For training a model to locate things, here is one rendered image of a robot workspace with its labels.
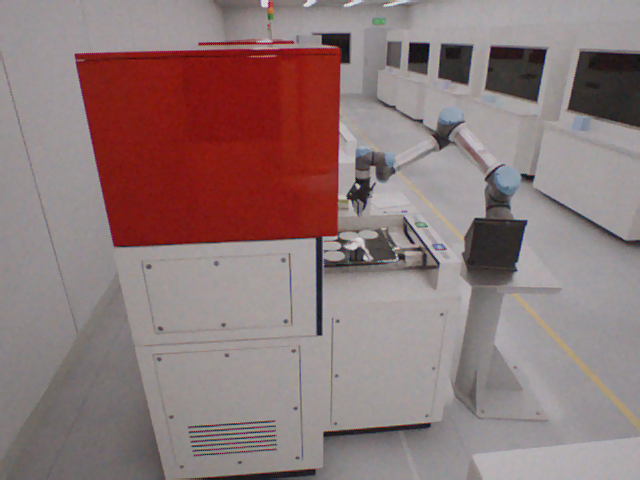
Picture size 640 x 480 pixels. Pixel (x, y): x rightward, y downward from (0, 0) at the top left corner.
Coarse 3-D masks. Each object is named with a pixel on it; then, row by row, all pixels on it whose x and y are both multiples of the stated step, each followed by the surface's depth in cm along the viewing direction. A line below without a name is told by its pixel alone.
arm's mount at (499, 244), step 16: (480, 224) 201; (496, 224) 200; (512, 224) 199; (464, 240) 220; (480, 240) 204; (496, 240) 203; (512, 240) 202; (464, 256) 219; (480, 256) 208; (496, 256) 206; (512, 256) 205
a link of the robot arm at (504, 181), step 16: (448, 112) 213; (448, 128) 213; (464, 128) 211; (464, 144) 210; (480, 144) 207; (480, 160) 205; (496, 160) 203; (496, 176) 196; (512, 176) 195; (496, 192) 201; (512, 192) 198
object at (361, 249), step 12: (336, 240) 222; (348, 240) 222; (360, 240) 222; (372, 240) 222; (384, 240) 222; (324, 252) 210; (348, 252) 210; (360, 252) 210; (372, 252) 210; (384, 252) 210
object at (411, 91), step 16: (416, 32) 1028; (432, 32) 928; (416, 48) 1034; (432, 48) 938; (416, 64) 1040; (432, 64) 952; (400, 80) 1102; (416, 80) 1012; (432, 80) 966; (400, 96) 1109; (416, 96) 989; (416, 112) 1000
